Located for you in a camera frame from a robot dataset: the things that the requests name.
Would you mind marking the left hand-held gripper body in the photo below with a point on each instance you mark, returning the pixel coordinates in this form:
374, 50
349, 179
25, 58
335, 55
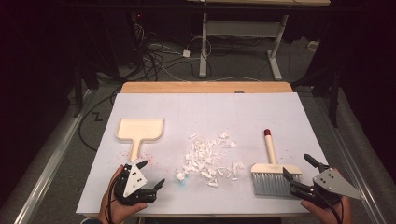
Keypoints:
134, 182

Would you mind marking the black metal stand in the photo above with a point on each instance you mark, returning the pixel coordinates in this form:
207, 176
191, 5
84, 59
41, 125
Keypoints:
78, 93
334, 99

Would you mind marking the white power adapter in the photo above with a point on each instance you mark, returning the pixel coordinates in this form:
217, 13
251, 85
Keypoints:
186, 53

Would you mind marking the person's right hand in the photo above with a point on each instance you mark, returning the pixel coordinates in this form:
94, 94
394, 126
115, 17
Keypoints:
325, 214

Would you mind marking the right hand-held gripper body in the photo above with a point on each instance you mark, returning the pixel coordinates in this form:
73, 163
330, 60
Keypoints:
334, 185

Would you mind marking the cream plastic dustpan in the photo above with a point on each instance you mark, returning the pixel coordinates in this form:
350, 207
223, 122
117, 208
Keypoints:
140, 129

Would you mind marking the person's left hand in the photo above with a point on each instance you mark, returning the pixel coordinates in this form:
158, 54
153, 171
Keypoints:
116, 210

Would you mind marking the white metal desk frame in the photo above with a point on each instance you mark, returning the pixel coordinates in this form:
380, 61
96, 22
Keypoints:
204, 46

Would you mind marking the cream hand brush grey bristles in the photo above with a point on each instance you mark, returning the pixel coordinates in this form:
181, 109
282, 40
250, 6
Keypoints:
270, 149

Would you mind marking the wooden table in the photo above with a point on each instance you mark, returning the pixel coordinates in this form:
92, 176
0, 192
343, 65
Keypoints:
202, 87

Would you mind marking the white table cover sheet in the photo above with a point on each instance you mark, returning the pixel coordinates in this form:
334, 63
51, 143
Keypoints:
218, 115

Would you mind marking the metal floor rail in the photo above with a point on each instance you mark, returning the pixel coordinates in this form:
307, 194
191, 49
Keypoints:
53, 161
351, 161

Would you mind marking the pile of white paper scraps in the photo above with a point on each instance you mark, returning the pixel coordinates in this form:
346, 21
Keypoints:
204, 157

